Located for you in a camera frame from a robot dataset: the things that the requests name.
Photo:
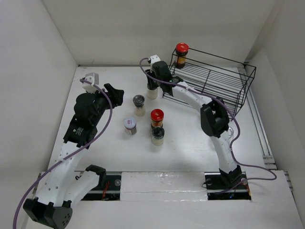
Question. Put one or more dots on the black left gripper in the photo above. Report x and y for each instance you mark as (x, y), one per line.
(115, 95)

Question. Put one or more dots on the orange label jar red lid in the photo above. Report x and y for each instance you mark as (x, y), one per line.
(157, 116)

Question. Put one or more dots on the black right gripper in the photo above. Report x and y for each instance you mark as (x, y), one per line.
(153, 72)

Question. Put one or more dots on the black wire rack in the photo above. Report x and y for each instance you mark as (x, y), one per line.
(216, 75)

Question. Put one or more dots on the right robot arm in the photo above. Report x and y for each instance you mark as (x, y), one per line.
(214, 118)

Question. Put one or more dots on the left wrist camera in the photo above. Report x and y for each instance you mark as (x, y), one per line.
(92, 78)

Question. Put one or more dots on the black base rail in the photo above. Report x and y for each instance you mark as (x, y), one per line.
(166, 186)

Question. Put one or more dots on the black pump cap salt bottle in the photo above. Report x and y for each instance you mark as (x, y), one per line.
(152, 90)

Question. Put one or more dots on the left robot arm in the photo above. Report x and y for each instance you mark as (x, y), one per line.
(53, 204)

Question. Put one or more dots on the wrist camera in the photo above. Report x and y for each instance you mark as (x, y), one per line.
(92, 78)
(153, 59)

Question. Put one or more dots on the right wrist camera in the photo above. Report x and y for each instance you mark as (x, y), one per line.
(153, 59)

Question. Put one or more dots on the black knob cap salt bottle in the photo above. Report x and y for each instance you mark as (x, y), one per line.
(158, 136)

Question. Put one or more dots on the dark sauce jar red lid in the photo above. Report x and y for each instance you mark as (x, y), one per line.
(181, 51)

